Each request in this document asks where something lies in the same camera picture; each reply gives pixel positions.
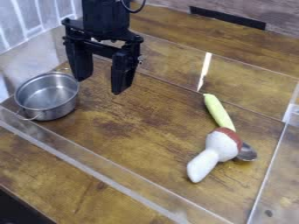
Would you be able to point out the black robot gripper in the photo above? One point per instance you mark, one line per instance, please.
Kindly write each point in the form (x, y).
(102, 32)

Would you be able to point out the white mushroom with red cap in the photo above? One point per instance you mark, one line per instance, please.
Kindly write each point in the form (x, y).
(224, 145)

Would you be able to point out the silver metal pot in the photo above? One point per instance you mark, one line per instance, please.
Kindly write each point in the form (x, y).
(48, 97)

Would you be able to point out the black wall slot strip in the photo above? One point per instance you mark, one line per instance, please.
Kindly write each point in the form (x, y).
(229, 18)

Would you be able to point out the spoon with yellow-green handle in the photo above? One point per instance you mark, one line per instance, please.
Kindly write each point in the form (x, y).
(248, 153)

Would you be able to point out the clear acrylic tray wall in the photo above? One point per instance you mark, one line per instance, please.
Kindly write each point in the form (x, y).
(153, 195)

